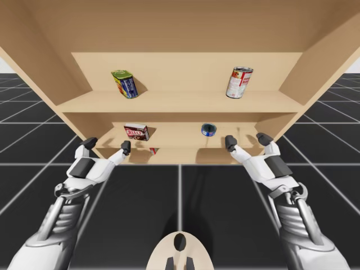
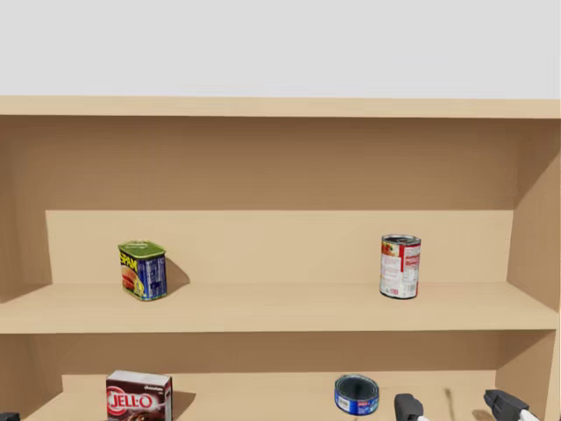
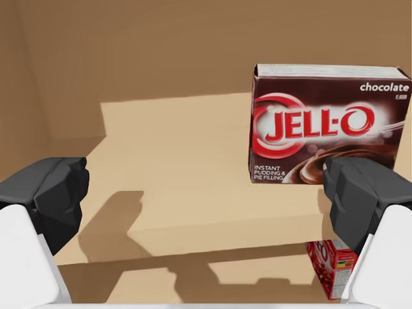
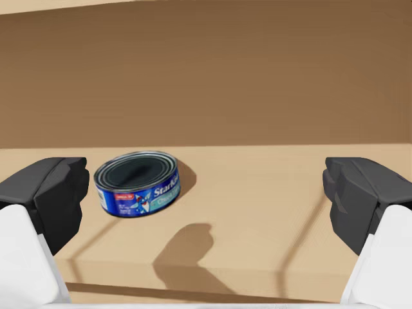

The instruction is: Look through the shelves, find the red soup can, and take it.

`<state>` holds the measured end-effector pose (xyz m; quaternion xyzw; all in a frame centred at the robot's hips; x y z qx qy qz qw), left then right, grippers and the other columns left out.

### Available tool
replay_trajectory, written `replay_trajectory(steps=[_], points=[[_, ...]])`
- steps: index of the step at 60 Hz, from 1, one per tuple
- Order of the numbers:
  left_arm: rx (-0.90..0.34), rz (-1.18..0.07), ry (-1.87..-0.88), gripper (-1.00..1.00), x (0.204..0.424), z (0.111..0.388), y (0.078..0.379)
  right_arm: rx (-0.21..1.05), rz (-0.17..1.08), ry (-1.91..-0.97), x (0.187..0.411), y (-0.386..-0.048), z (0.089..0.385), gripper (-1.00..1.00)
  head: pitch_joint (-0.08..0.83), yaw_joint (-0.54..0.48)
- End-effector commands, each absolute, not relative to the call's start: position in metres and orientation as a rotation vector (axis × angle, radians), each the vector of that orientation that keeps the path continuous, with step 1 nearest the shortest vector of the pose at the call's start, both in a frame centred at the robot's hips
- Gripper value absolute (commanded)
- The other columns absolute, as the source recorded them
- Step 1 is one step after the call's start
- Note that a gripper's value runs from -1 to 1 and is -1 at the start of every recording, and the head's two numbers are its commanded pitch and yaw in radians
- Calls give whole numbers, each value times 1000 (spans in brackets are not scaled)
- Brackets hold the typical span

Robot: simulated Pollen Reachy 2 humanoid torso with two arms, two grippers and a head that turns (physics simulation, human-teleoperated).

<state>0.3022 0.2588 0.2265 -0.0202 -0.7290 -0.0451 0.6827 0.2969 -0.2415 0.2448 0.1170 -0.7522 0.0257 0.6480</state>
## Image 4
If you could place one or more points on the blue flat can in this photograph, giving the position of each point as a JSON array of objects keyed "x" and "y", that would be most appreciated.
[{"x": 138, "y": 184}]

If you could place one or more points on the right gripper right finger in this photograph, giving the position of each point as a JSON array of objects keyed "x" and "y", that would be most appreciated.
[{"x": 370, "y": 206}]

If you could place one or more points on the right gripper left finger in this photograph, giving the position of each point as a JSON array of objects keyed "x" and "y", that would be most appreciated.
[{"x": 38, "y": 206}]

